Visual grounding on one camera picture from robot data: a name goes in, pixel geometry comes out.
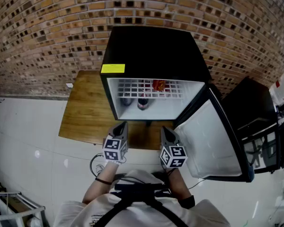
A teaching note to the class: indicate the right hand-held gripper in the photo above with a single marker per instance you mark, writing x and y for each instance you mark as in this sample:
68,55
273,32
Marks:
174,156

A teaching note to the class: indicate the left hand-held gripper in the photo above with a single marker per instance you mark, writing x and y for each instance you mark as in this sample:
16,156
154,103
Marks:
113,149

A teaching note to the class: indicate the dark bottle with red cap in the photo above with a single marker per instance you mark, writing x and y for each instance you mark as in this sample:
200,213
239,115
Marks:
142,103

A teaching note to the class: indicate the black mini fridge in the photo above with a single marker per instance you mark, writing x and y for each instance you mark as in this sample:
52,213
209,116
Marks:
153,53

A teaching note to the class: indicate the person's right forearm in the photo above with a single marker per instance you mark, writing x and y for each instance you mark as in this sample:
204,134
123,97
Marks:
180,185

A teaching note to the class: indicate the person's left forearm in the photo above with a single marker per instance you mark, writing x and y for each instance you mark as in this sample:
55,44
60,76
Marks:
101,183

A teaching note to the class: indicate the plastic bottle with blue label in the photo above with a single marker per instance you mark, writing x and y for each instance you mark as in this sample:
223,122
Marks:
126,101

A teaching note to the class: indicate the low wooden table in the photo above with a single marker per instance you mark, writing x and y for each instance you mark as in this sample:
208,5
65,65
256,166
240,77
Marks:
85,107

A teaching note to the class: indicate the red and white can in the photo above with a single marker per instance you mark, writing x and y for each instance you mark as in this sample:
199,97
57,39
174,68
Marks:
148,86

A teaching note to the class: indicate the red packet on fridge shelf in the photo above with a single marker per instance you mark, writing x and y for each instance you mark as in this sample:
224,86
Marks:
159,84

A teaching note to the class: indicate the black chest harness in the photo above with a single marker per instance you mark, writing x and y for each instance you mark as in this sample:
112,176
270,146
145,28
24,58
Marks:
138,187

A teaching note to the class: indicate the yellow sticker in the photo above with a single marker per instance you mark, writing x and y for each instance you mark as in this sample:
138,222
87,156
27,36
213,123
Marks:
112,68

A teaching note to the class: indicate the white t-shirt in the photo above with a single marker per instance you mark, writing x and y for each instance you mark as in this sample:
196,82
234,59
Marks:
142,212

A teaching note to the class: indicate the black cabinet with glass door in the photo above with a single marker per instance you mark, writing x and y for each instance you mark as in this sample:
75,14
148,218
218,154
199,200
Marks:
248,103

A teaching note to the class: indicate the white metal rack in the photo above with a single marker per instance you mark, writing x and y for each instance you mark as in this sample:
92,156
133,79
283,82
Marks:
16,203

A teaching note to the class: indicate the white wall socket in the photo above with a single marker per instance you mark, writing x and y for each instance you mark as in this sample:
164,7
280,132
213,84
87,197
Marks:
69,85

